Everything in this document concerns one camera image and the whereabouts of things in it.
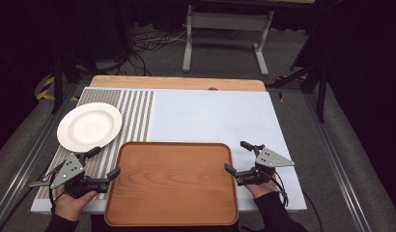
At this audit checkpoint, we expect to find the left hand-held gripper cable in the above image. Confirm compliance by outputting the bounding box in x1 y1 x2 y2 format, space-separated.
0 160 66 232

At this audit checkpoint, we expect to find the grey striped placemat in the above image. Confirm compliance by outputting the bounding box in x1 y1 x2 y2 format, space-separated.
36 88 156 201

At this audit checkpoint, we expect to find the right hand-held gripper cable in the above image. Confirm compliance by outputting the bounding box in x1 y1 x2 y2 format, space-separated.
265 169 325 232

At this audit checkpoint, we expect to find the black curtain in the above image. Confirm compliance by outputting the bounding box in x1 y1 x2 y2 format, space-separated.
291 0 396 214
0 0 132 156

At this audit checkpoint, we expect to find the white metal desk frame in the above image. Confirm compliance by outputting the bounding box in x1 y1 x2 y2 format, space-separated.
182 3 275 77

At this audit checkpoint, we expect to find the grey metal floor rail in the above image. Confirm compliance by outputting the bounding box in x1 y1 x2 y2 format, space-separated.
301 92 373 232
0 82 82 232

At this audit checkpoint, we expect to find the person's right hand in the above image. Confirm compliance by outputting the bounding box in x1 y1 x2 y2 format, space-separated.
244 180 278 199

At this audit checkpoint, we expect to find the black metal stand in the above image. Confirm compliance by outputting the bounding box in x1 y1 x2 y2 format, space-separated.
50 52 102 114
267 62 328 124

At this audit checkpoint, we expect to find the yellow black floor tape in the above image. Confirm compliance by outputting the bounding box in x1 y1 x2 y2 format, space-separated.
36 74 80 102

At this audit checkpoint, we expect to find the light wooden table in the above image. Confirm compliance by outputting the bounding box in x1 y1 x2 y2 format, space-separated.
89 74 268 93

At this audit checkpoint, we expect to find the bundle of black floor cables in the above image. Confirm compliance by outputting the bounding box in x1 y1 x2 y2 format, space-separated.
99 28 188 77

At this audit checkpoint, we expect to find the person's left hand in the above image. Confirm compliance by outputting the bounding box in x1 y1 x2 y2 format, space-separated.
53 188 99 222

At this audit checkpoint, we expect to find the brown wooden tray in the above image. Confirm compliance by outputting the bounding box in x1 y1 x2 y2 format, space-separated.
103 141 240 227

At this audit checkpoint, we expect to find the white table cover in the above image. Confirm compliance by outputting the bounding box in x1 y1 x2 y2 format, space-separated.
30 86 308 215

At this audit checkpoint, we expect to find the hand-held gripper cable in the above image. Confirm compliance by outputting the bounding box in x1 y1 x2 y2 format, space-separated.
0 160 66 232
265 169 325 232

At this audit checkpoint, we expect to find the white round plate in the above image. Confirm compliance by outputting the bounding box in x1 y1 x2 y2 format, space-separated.
56 101 124 154

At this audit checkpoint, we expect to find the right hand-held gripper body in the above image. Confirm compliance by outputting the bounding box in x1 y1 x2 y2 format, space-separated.
235 147 296 187

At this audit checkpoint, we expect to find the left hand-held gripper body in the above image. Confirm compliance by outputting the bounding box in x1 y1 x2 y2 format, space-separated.
50 153 111 200

